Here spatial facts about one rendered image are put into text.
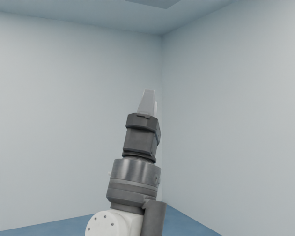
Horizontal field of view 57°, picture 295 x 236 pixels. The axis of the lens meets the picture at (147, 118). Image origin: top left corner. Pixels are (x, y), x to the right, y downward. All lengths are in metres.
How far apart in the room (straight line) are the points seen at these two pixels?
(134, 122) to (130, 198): 0.12
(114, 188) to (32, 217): 3.92
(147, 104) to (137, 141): 0.08
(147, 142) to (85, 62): 3.86
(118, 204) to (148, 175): 0.07
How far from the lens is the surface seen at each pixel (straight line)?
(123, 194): 0.46
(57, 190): 4.31
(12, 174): 4.18
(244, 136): 3.36
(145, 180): 0.46
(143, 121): 0.46
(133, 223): 0.46
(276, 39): 3.17
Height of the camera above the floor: 1.61
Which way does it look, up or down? 2 degrees down
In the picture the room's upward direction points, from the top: straight up
